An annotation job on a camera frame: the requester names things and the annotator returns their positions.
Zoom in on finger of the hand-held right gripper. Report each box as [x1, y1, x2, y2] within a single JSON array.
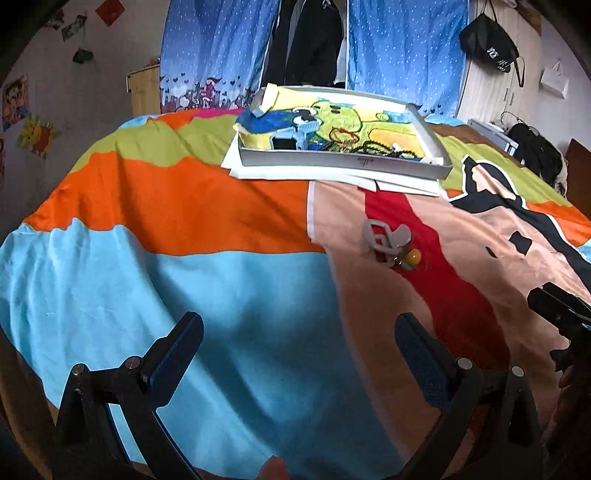
[[527, 288, 591, 330], [541, 282, 591, 318]]

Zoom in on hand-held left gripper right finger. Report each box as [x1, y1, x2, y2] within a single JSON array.
[[394, 313, 548, 480]]

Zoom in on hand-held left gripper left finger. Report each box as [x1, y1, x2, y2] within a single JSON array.
[[53, 311, 206, 480]]

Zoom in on grey claw hair clip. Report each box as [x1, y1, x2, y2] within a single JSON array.
[[361, 219, 413, 267]]

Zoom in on white tray with cartoon painting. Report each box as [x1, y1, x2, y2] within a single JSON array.
[[238, 84, 455, 182]]

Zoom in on colourful printed blanket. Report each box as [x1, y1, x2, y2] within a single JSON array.
[[0, 108, 591, 480]]

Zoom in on brown wooden headboard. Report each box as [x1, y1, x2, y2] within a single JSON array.
[[566, 137, 591, 209]]

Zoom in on black clothes pile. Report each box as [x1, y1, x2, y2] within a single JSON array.
[[505, 122, 567, 188]]

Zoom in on white storage box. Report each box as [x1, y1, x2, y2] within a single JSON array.
[[466, 117, 525, 156]]

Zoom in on white paper sheets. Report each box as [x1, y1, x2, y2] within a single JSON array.
[[222, 148, 442, 197]]

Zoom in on white paper bag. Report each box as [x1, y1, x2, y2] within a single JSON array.
[[540, 58, 570, 99]]

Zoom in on light wooden wardrobe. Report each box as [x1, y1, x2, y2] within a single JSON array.
[[455, 0, 544, 136]]

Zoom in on blue claw hair clip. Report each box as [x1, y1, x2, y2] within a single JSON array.
[[288, 122, 324, 153]]

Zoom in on small wooden cabinet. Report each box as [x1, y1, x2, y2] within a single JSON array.
[[126, 65, 162, 119]]

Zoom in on blue dotted curtain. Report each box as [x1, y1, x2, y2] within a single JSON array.
[[159, 0, 282, 112], [346, 0, 470, 119]]

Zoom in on dark hanging clothes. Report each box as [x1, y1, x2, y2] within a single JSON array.
[[261, 0, 348, 89]]

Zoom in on red paper square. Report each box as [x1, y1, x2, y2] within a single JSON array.
[[97, 0, 123, 22]]

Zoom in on yellow green bead hair tie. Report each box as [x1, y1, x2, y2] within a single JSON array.
[[392, 248, 422, 271]]

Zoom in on black bead necklace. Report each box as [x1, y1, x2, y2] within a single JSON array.
[[330, 138, 422, 162]]

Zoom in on yellow cartoon wall poster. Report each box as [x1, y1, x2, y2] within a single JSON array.
[[16, 115, 62, 160]]

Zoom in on black drawstring bag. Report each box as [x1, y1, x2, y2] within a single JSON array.
[[459, 13, 527, 88]]

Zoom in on wall photos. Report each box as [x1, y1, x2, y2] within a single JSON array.
[[46, 9, 88, 43]]

